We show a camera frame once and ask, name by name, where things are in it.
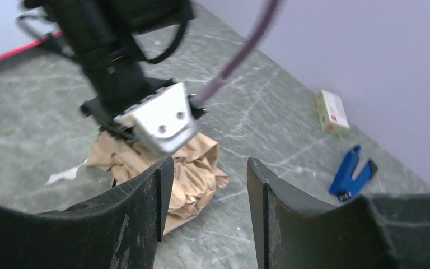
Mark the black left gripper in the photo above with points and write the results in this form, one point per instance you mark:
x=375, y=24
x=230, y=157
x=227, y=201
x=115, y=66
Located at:
x=118, y=87

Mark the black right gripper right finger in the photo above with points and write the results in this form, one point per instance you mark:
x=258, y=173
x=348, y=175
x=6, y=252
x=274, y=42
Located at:
x=293, y=229

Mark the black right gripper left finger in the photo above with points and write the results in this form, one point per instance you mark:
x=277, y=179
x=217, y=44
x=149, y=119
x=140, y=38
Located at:
x=119, y=228

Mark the beige folding umbrella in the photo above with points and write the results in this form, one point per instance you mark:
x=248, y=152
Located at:
x=196, y=172

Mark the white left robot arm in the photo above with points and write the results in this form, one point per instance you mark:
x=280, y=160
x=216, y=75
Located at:
x=101, y=33

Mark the blue stapler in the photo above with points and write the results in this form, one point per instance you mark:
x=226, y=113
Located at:
x=345, y=185

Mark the small white red box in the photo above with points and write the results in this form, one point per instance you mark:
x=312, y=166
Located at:
x=332, y=116

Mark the pink framed whiteboard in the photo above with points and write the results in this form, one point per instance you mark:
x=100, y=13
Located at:
x=29, y=46

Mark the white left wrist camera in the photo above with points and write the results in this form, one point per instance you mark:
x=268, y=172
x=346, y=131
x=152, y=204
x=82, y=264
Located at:
x=163, y=121

